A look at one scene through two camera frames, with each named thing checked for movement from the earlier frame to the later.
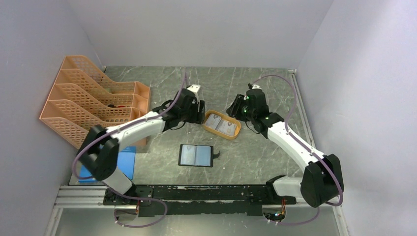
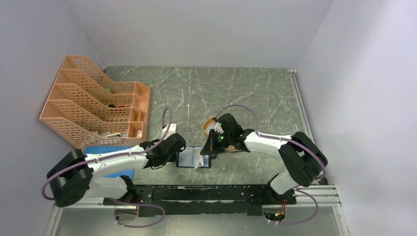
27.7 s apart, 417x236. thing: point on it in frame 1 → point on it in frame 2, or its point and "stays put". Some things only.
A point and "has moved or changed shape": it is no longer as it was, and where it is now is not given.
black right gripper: [233, 110] → [210, 147]
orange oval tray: [218, 132] has moved or changed shape
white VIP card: [188, 154] stays put
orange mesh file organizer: [82, 99] stays put
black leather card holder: [196, 155] stays put
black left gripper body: [192, 114] → [171, 158]
